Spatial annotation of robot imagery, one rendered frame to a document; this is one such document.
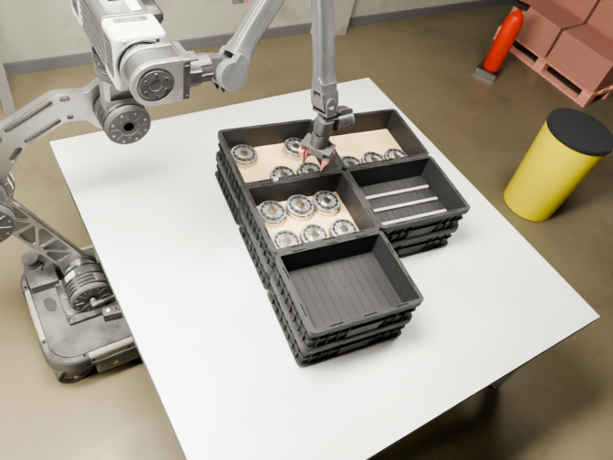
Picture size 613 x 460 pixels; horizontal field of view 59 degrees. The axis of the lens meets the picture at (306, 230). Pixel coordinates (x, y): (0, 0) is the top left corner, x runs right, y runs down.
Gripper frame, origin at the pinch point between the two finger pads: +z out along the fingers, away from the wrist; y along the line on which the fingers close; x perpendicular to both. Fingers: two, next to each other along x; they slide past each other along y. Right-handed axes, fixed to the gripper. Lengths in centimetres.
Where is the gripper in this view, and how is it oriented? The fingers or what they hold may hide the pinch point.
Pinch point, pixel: (312, 164)
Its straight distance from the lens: 180.9
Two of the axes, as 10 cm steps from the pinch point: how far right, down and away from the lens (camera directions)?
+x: -3.8, 6.5, -6.6
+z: -1.9, 6.5, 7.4
